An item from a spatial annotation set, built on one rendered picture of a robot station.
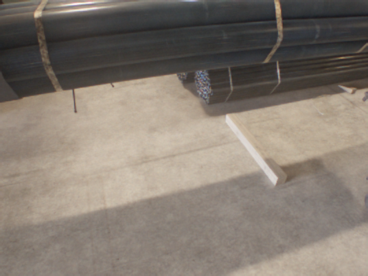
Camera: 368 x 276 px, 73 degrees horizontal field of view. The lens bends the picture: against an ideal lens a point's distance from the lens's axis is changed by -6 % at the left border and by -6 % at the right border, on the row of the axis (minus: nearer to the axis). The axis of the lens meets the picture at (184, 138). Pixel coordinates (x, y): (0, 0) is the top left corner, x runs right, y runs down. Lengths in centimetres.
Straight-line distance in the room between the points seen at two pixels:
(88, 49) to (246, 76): 216
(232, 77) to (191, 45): 168
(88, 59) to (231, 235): 150
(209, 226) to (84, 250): 92
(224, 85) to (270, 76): 62
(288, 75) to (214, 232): 222
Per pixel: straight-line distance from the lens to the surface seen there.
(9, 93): 161
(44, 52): 143
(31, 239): 227
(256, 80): 325
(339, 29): 203
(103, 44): 141
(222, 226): 207
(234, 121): 285
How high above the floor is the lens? 174
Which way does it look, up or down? 39 degrees down
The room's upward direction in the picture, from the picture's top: straight up
